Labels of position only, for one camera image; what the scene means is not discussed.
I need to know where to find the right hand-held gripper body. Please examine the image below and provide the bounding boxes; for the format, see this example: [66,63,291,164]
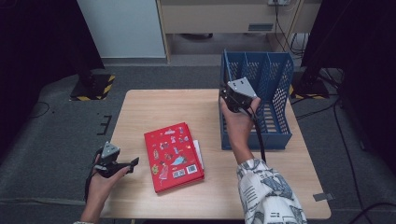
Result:
[219,77,258,114]

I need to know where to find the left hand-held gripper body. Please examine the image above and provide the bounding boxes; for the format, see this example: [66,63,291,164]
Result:
[92,141,132,179]

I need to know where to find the red picture book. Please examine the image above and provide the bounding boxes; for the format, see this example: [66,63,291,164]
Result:
[143,121,205,194]

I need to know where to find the blue plastic file rack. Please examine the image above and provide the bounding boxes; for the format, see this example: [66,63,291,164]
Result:
[219,49,295,151]

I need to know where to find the white book with green leaf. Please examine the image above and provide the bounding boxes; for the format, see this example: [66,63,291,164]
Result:
[192,139,205,171]

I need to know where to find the person's left hand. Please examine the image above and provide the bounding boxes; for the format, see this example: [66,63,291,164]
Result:
[88,154,133,203]

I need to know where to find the person's right hand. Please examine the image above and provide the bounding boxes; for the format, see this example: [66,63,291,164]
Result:
[219,96,262,152]

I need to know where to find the grey vent grille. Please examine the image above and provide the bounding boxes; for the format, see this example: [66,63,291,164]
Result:
[247,22,275,33]

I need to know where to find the black stand base striped edge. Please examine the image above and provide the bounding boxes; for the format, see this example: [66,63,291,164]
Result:
[289,77,331,101]
[68,73,116,102]

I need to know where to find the beige wooden desk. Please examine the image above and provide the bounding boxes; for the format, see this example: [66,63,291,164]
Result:
[155,0,323,64]

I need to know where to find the white cabinet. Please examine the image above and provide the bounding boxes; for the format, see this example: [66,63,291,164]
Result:
[77,0,166,59]

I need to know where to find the black curtain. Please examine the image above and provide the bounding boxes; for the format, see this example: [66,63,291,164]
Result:
[0,0,106,157]
[300,0,396,175]

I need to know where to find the grey tape piece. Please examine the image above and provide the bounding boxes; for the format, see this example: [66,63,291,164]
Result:
[312,192,334,203]

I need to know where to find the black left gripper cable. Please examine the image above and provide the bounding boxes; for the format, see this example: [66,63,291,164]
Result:
[83,148,104,202]

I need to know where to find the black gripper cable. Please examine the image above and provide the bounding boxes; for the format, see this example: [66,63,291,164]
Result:
[241,105,268,164]
[83,148,104,202]

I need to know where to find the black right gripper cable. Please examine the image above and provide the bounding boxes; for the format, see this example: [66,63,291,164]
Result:
[241,105,268,164]

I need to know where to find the black hanging cables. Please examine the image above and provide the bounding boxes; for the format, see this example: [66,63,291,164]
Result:
[273,0,310,60]

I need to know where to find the thin black floor cable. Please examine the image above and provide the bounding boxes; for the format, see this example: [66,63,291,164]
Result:
[27,101,50,119]

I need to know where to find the long black floor cable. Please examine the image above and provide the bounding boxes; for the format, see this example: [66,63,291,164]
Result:
[332,99,367,224]

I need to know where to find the curved black floor cable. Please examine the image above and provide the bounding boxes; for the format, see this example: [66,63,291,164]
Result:
[348,202,396,224]

